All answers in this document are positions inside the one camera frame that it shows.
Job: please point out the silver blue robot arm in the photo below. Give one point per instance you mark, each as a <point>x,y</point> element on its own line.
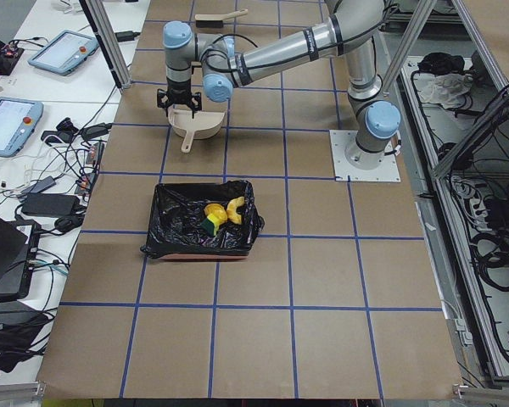
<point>207,65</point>

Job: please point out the black webcam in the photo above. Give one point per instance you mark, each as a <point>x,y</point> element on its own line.
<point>64,132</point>

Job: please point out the far teach pendant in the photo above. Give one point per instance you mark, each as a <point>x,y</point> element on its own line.
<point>64,53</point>

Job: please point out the large black power adapter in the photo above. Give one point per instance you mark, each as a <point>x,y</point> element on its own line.
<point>50,205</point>

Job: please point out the black trash bin bag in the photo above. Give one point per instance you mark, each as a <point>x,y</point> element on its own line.
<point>177,211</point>

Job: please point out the crumpled white cloth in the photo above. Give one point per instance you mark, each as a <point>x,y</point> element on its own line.
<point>449,91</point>

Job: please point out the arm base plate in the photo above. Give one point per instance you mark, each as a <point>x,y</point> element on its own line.
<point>350,163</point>

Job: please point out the yellow green sponge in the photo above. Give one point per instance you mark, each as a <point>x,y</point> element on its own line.
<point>211,224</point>

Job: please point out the teach pendant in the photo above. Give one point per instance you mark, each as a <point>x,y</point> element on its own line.
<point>18,120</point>
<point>64,53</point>

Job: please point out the near teach pendant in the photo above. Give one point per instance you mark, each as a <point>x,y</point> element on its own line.
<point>18,120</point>

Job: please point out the beige plastic dustpan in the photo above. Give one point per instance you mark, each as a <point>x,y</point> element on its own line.
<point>201,125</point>

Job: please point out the aluminium frame post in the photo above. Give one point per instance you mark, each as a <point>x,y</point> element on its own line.
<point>102,29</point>

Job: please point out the left side aluminium frame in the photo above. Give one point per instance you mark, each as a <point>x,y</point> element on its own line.
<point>461,160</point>

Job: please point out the white hand brush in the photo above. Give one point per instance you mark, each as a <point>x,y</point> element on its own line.
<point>217,20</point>

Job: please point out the black laptop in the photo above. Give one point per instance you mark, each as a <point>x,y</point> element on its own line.
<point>19,241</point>

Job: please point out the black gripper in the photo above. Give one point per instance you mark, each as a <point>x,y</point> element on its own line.
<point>178,95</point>

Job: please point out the orange bread roll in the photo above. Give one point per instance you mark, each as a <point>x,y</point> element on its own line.
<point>217,211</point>

